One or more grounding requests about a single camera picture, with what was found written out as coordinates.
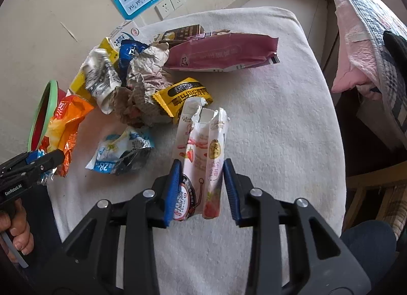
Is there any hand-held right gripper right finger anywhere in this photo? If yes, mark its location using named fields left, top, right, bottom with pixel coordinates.
left=223, top=158, right=371, bottom=295

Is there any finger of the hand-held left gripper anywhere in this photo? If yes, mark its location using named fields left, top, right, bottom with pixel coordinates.
left=19, top=149, right=66, bottom=177
left=0, top=152, right=36, bottom=172

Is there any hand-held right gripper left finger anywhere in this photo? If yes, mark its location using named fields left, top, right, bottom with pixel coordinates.
left=41, top=159, right=183, bottom=295

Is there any orange chip bag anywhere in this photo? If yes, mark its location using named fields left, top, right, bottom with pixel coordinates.
left=40, top=94, right=95, bottom=177

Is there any green red plastic bin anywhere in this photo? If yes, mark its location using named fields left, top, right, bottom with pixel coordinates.
left=28, top=81, right=69, bottom=152

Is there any pink white snack box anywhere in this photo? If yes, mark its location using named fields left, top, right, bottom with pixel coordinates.
left=172, top=97, right=230, bottom=222

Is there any floral paper cup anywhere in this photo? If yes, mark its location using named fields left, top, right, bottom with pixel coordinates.
left=82, top=48, right=123, bottom=114

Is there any person's left hand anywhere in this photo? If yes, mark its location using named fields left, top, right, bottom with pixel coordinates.
left=0, top=201, right=34, bottom=262

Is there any blue white snack packet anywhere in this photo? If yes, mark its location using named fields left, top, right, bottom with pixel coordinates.
left=86, top=126, right=156, bottom=175

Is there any yellow wrapper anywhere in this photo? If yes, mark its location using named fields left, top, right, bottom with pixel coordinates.
left=68, top=37, right=120, bottom=106

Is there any white towel cover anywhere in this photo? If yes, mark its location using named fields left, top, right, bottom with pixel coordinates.
left=48, top=7, right=347, bottom=295

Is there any yellow black snack packet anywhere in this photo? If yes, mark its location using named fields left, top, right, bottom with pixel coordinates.
left=152, top=77, right=214, bottom=126

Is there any crumpled brown paper bag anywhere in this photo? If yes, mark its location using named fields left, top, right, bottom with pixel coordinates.
left=113, top=44, right=174, bottom=128

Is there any blue wrapper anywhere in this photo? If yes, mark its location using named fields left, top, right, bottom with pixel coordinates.
left=118, top=40, right=150, bottom=71

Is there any wooden chair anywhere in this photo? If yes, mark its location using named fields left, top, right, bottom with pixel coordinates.
left=343, top=162, right=407, bottom=238

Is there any person's leg in jeans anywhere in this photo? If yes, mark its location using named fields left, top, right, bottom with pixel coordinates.
left=340, top=220, right=398, bottom=283

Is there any white blue milk carton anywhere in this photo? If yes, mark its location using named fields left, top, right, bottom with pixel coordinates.
left=108, top=20, right=143, bottom=48

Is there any brown drink carton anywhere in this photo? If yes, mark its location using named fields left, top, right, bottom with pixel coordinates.
left=154, top=24, right=205, bottom=43

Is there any pink blanket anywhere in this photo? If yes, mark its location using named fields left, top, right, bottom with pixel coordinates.
left=329, top=0, right=385, bottom=94

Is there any black cloth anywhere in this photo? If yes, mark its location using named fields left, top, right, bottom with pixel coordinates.
left=383, top=31, right=407, bottom=60

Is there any plaid quilt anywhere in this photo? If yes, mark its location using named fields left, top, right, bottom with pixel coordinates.
left=331, top=0, right=407, bottom=130

